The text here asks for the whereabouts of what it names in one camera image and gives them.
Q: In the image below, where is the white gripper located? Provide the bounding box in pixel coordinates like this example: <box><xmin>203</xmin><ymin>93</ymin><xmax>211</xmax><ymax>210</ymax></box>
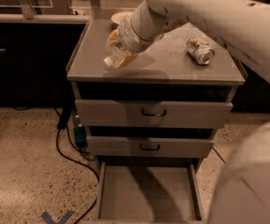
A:
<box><xmin>106</xmin><ymin>15</ymin><xmax>150</xmax><ymax>68</ymax></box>

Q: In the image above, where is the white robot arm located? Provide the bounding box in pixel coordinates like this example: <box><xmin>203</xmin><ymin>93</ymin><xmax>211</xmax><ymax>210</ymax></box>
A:
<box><xmin>107</xmin><ymin>0</ymin><xmax>270</xmax><ymax>224</ymax></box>

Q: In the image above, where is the top grey drawer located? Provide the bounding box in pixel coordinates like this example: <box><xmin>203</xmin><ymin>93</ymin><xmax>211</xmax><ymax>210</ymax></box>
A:
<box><xmin>76</xmin><ymin>99</ymin><xmax>233</xmax><ymax>129</ymax></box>

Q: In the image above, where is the grey drawer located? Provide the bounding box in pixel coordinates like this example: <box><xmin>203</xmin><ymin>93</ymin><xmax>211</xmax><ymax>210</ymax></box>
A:
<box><xmin>87</xmin><ymin>136</ymin><xmax>213</xmax><ymax>158</ymax></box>
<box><xmin>76</xmin><ymin>99</ymin><xmax>233</xmax><ymax>129</ymax></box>
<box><xmin>94</xmin><ymin>161</ymin><xmax>206</xmax><ymax>224</ymax></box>

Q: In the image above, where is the grey drawer cabinet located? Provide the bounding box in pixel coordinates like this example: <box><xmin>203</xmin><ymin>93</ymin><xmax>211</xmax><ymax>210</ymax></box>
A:
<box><xmin>65</xmin><ymin>7</ymin><xmax>248</xmax><ymax>224</ymax></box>

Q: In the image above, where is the middle grey drawer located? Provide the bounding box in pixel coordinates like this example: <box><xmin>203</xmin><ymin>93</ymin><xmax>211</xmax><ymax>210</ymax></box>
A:
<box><xmin>87</xmin><ymin>136</ymin><xmax>213</xmax><ymax>158</ymax></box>

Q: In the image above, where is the bottom grey drawer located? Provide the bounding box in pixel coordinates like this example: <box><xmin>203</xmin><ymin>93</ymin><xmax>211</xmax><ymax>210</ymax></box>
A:
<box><xmin>94</xmin><ymin>161</ymin><xmax>206</xmax><ymax>224</ymax></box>

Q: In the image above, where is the white bowl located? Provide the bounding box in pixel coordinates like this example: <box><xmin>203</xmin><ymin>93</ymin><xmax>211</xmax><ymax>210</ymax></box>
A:
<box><xmin>111</xmin><ymin>11</ymin><xmax>132</xmax><ymax>29</ymax></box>

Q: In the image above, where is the crushed soda can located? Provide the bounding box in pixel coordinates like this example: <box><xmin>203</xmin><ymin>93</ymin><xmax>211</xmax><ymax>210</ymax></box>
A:
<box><xmin>186</xmin><ymin>36</ymin><xmax>215</xmax><ymax>65</ymax></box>

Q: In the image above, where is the blue power box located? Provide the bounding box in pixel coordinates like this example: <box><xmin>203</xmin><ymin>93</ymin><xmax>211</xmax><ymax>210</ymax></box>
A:
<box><xmin>74</xmin><ymin>126</ymin><xmax>87</xmax><ymax>147</ymax></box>

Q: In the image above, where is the blue tape cross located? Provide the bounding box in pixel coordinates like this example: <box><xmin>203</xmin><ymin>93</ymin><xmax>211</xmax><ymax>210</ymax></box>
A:
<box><xmin>41</xmin><ymin>210</ymin><xmax>76</xmax><ymax>224</ymax></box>

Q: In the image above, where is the black floor cable left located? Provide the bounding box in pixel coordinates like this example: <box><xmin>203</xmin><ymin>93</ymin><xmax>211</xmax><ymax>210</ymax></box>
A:
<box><xmin>52</xmin><ymin>107</ymin><xmax>100</xmax><ymax>224</ymax></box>

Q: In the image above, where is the black floor cable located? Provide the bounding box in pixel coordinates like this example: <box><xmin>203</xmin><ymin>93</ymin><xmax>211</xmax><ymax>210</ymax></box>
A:
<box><xmin>212</xmin><ymin>147</ymin><xmax>226</xmax><ymax>164</ymax></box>
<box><xmin>52</xmin><ymin>107</ymin><xmax>100</xmax><ymax>224</ymax></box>

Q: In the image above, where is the white horizontal rail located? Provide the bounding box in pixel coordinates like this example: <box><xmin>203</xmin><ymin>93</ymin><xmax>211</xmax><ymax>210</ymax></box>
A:
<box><xmin>0</xmin><ymin>14</ymin><xmax>91</xmax><ymax>24</ymax></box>

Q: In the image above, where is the black floor cable right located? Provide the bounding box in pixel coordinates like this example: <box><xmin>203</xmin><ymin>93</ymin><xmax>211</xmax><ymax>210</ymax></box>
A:
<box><xmin>212</xmin><ymin>147</ymin><xmax>226</xmax><ymax>164</ymax></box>

